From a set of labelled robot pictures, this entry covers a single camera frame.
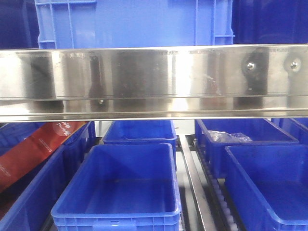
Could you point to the steel shelf rack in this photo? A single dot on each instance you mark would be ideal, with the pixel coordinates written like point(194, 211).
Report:
point(232, 81)

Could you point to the large blue crate upper shelf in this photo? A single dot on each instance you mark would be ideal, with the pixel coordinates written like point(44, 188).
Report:
point(75, 24)

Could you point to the blue bin rear centre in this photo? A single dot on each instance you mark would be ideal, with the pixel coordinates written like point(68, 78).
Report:
point(142, 132)

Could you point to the blue bin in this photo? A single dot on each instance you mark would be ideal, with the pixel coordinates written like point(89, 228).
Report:
point(269, 186)
point(261, 131)
point(122, 188)
point(297, 127)
point(142, 132)
point(26, 205)

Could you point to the blue bin rear right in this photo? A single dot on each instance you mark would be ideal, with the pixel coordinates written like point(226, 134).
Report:
point(261, 131)

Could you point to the clear plastic bag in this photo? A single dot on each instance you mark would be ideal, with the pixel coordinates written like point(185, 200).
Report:
point(222, 136)

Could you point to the blue bin front centre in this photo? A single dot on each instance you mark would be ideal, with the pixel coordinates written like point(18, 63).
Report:
point(122, 188)

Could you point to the steel roller track divider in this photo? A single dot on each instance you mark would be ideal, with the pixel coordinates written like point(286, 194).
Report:
point(201, 205)

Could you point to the red package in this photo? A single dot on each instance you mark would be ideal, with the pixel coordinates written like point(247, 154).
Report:
point(28, 154)

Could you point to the blue bin front right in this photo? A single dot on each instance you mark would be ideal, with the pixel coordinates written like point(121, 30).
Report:
point(269, 186)

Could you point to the dark blue crate upper right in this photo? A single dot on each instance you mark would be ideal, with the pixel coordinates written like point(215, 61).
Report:
point(270, 21)

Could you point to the dark blue crate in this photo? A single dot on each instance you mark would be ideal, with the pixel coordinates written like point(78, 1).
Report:
point(18, 24)
point(270, 21)

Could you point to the blue bin far right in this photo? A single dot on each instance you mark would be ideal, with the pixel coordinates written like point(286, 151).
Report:
point(297, 127)

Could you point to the blue bin left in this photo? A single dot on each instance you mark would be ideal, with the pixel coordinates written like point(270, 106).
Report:
point(26, 205)

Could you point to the dark blue crate upper left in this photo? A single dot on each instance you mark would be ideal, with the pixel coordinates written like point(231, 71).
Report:
point(18, 24)

